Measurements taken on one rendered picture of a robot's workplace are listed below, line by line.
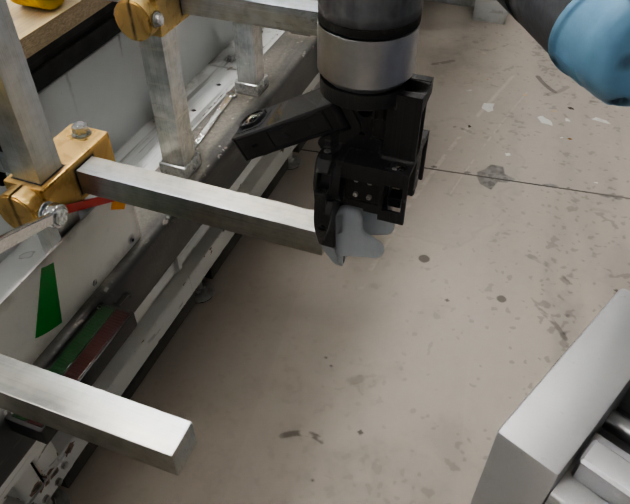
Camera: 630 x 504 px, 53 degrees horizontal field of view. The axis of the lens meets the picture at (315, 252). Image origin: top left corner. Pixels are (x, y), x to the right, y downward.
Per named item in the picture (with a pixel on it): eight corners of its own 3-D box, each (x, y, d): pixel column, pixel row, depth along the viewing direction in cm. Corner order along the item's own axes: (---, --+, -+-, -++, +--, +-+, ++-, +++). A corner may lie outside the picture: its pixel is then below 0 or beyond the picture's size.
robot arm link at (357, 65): (301, 32, 45) (339, -11, 50) (302, 90, 48) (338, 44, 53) (405, 49, 43) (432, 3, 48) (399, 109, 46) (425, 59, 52)
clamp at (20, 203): (118, 167, 75) (108, 130, 71) (44, 240, 66) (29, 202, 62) (78, 157, 76) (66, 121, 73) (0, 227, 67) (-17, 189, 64)
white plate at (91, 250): (143, 237, 84) (127, 176, 77) (9, 394, 66) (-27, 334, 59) (139, 236, 84) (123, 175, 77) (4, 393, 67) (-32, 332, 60)
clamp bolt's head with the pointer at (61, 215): (138, 186, 77) (54, 207, 63) (137, 206, 77) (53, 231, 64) (124, 183, 77) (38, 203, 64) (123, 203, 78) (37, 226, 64)
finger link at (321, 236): (329, 258, 58) (331, 181, 52) (313, 254, 58) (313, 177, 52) (346, 226, 61) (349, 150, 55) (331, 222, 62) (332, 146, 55)
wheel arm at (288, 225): (332, 241, 65) (333, 209, 62) (321, 263, 63) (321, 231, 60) (-8, 154, 77) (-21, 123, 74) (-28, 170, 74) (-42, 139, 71)
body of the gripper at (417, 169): (400, 234, 54) (416, 109, 46) (306, 211, 56) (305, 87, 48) (422, 182, 59) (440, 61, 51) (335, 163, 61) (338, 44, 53)
